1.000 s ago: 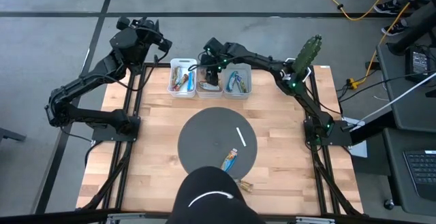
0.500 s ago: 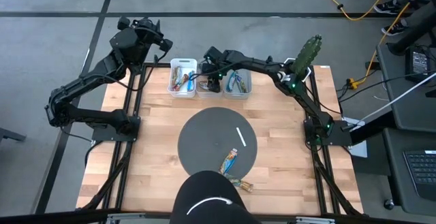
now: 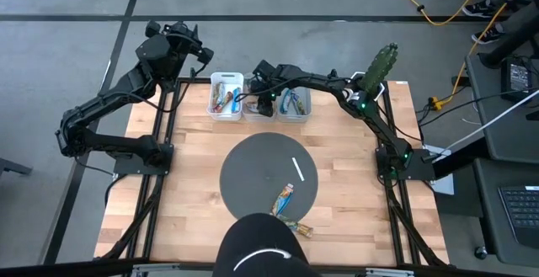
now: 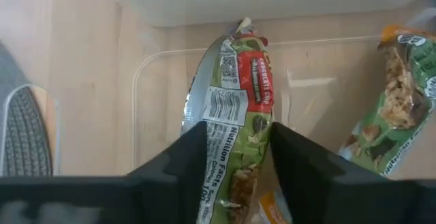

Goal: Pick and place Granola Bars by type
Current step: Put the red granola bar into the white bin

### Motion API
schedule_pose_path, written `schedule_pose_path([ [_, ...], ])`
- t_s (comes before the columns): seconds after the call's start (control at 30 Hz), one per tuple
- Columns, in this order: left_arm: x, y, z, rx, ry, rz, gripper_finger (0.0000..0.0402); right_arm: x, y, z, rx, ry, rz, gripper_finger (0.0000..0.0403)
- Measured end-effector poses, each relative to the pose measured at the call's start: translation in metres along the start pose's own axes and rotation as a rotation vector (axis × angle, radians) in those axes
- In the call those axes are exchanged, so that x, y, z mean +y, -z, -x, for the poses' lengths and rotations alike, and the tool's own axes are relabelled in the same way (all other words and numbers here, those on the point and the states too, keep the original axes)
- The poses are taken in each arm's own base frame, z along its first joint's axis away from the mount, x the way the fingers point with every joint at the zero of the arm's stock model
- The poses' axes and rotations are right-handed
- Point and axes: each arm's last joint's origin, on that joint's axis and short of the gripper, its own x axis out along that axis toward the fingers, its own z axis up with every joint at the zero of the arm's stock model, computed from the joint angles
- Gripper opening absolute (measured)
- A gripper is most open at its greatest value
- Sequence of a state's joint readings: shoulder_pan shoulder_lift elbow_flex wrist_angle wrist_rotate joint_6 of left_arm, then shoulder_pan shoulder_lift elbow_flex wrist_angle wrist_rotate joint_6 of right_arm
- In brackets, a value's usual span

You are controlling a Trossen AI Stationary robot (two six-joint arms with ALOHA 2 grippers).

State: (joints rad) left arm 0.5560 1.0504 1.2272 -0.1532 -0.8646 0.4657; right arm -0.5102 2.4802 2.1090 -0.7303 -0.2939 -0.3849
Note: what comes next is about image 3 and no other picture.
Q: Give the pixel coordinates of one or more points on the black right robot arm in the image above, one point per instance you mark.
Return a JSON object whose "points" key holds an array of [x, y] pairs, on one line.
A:
{"points": [[320, 84]]}

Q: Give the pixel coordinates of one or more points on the green brown granola bar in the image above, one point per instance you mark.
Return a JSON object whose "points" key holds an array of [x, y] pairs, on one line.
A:
{"points": [[297, 226]]}

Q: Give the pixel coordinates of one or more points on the red brown granola bar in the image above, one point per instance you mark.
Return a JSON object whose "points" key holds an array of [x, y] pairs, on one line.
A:
{"points": [[224, 101]]}

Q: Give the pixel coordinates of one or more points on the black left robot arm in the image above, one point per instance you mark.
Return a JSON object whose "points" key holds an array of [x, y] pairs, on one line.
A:
{"points": [[105, 100]]}

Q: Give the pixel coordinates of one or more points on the white blue granola bar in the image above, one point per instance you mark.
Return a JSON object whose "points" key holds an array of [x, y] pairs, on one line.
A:
{"points": [[298, 103]]}

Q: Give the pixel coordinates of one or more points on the black keyboard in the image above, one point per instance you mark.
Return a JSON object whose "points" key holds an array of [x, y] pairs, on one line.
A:
{"points": [[522, 214]]}

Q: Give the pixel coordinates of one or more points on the clear plastic bin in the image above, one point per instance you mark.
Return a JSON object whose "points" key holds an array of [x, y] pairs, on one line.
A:
{"points": [[248, 116]]}

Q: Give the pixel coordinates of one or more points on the light blue orange granola bar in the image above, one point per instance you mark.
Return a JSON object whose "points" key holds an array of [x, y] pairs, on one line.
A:
{"points": [[282, 200]]}

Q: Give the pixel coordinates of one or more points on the black power adapter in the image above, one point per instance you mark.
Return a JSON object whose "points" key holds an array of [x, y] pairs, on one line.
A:
{"points": [[517, 79]]}

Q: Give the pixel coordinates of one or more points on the person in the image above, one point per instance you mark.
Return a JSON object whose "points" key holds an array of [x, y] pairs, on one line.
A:
{"points": [[484, 9]]}

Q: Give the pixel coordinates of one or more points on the round grey woven placemat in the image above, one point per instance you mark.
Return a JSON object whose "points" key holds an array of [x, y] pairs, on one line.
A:
{"points": [[261, 172]]}

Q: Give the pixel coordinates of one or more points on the white planter pot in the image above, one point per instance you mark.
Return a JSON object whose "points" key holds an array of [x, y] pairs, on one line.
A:
{"points": [[381, 89]]}

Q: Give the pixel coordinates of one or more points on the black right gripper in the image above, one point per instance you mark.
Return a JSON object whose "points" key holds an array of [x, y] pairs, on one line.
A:
{"points": [[265, 79]]}

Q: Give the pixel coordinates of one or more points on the white stick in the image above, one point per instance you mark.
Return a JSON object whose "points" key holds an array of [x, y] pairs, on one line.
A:
{"points": [[297, 168]]}

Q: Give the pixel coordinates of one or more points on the green cactus plant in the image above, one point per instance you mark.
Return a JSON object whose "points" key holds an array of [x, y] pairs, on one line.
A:
{"points": [[379, 68]]}

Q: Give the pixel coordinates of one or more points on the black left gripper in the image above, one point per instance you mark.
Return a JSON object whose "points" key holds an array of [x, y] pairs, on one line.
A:
{"points": [[181, 37]]}

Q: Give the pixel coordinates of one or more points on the black cap head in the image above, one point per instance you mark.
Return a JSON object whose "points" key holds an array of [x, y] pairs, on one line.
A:
{"points": [[261, 247]]}

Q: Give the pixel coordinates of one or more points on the white plastic bin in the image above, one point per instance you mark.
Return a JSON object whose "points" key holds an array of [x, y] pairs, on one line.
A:
{"points": [[307, 108], [227, 77]]}

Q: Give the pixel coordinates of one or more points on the blue red-ended granola bar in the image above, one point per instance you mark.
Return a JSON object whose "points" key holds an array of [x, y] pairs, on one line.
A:
{"points": [[236, 100]]}

